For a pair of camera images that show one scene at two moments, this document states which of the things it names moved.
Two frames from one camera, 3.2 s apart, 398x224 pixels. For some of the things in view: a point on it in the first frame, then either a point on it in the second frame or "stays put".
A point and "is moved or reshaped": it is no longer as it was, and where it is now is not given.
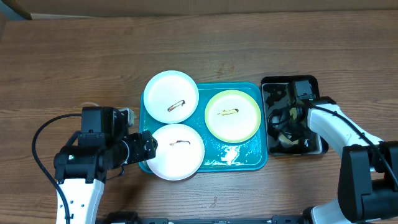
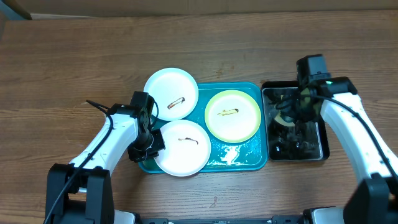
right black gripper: x=284 y=127 -> x=310 y=117
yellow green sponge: x=285 y=139 is moved or reshaped
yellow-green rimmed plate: x=232 y=116 stays put
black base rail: x=131 y=218 stays put
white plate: x=180 y=153 is moved or reshaped
